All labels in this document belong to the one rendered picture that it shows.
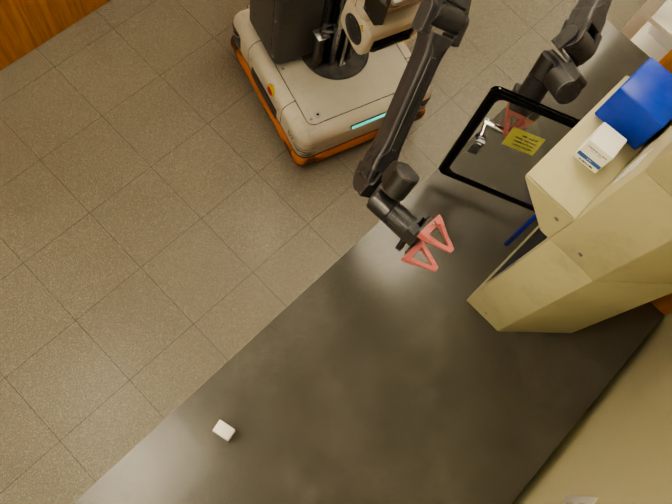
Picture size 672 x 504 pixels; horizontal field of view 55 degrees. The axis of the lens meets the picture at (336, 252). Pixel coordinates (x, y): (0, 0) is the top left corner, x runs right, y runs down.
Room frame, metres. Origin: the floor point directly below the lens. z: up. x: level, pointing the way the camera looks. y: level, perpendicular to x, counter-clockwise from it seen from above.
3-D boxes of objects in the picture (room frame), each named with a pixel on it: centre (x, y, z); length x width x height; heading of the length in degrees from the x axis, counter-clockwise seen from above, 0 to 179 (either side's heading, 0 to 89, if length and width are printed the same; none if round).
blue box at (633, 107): (0.84, -0.39, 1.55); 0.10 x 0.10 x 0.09; 68
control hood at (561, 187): (0.76, -0.36, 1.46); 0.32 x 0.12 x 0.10; 158
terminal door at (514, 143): (0.88, -0.30, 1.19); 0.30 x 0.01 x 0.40; 92
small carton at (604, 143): (0.72, -0.35, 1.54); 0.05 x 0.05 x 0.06; 73
